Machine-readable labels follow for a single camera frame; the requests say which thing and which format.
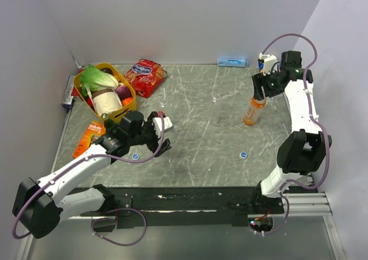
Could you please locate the green toy cabbage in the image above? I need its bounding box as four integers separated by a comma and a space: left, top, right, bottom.
79, 66, 119, 97

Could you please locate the blue bottle cap right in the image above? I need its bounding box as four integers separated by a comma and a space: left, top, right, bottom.
240, 152, 247, 159

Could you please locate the purple toy onion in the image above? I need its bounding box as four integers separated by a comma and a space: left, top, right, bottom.
116, 85, 132, 100

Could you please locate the blue wrapped toilet roll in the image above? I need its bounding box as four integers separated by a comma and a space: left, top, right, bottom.
258, 59, 264, 72

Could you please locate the clear bottle cap right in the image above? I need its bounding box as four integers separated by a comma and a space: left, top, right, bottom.
213, 94, 221, 101

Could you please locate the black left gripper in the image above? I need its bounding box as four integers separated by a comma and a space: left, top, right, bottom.
129, 112, 171, 156

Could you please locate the aluminium frame rail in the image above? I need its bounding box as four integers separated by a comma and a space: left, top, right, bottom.
27, 192, 333, 220

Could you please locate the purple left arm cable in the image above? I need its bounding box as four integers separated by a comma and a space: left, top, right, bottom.
11, 110, 170, 246

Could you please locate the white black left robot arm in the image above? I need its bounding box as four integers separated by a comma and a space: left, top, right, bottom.
12, 110, 171, 239

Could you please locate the orange toy fruit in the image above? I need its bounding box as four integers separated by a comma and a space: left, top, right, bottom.
121, 97, 134, 106

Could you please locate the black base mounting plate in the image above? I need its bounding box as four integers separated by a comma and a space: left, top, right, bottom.
82, 185, 292, 229

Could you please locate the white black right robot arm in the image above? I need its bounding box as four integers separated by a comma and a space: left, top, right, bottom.
154, 51, 332, 213

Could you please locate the orange juice plastic bottle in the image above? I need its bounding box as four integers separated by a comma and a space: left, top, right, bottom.
243, 97, 267, 126

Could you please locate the clear bottle cap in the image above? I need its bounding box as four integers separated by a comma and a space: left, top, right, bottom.
160, 98, 167, 105
213, 94, 221, 101

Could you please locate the green glass bottle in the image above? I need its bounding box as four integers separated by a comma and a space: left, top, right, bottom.
101, 113, 120, 135

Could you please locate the red snack bag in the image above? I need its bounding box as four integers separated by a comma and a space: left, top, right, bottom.
124, 59, 167, 98

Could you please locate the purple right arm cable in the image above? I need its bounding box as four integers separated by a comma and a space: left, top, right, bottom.
254, 33, 331, 236

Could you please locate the yellow plastic basket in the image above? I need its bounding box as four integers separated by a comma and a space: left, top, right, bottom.
74, 63, 137, 122

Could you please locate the cream brown toy mushroom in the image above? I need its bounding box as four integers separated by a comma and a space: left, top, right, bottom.
92, 89, 122, 116

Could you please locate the blue tissue pack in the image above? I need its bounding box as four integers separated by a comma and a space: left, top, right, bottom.
217, 58, 248, 68

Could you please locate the clear bottle cap centre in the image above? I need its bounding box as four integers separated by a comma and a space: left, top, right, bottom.
160, 98, 167, 105

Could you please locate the purple white box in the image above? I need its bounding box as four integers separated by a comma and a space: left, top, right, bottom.
61, 75, 75, 109

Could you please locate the orange razor package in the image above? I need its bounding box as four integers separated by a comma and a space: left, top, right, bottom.
72, 121, 105, 159

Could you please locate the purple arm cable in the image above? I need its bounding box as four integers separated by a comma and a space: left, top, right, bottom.
254, 33, 331, 236
11, 110, 170, 246

